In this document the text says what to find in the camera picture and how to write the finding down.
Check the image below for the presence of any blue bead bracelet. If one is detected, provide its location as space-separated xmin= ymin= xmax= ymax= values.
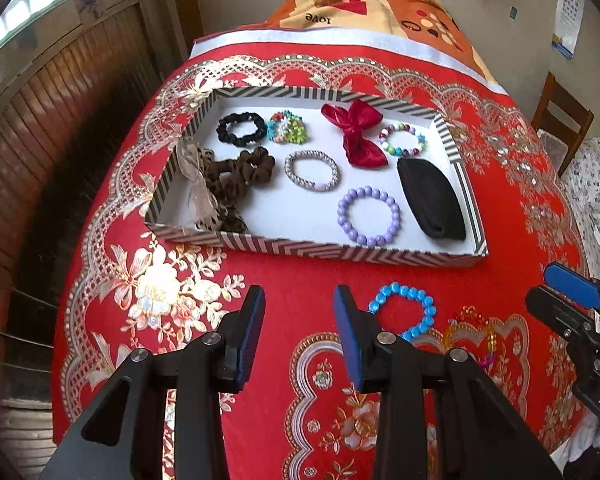
xmin=367 ymin=280 xmax=438 ymax=343

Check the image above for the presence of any purple bead bracelet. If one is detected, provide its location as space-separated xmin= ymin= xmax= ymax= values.
xmin=334 ymin=185 xmax=402 ymax=248

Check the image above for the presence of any multicolour bead bracelet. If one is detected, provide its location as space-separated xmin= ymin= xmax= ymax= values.
xmin=377 ymin=121 xmax=429 ymax=160

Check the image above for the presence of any red satin bow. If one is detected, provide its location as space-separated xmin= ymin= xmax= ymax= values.
xmin=321 ymin=100 xmax=388 ymax=169

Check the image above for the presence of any silver braided hair band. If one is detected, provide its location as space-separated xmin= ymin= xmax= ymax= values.
xmin=284 ymin=150 xmax=340 ymax=193

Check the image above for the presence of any black scrunchie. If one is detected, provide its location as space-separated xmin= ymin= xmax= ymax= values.
xmin=216 ymin=112 xmax=268 ymax=148

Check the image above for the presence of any colourful flower bead bracelet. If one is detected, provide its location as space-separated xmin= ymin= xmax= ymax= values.
xmin=265 ymin=109 xmax=310 ymax=146

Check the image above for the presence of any white floral cloth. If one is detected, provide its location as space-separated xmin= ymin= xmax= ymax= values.
xmin=533 ymin=136 xmax=600 ymax=278

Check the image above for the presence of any red floral embroidered bedspread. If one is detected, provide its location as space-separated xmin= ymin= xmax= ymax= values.
xmin=52 ymin=28 xmax=586 ymax=479

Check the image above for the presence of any black fabric pouch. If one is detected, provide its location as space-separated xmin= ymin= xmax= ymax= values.
xmin=398 ymin=158 xmax=466 ymax=240

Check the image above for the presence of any leopard print sheer ribbon bow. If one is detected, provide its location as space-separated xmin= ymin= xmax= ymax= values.
xmin=174 ymin=136 xmax=247 ymax=233

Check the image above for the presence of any wooden chair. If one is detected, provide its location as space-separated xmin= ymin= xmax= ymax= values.
xmin=531 ymin=72 xmax=594 ymax=176

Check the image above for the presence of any striped chevron shallow box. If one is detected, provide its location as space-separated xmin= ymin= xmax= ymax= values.
xmin=145 ymin=87 xmax=489 ymax=266

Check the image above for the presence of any orange love-print blanket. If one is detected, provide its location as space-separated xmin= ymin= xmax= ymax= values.
xmin=263 ymin=0 xmax=494 ymax=82

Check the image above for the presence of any small multicolour bead string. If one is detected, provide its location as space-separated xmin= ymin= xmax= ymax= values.
xmin=444 ymin=303 xmax=502 ymax=371

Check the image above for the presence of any brown scrunchie hair tie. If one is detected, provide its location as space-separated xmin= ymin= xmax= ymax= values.
xmin=206 ymin=145 xmax=278 ymax=206

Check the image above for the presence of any wall calendar poster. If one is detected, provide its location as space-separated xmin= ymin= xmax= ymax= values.
xmin=552 ymin=0 xmax=586 ymax=58

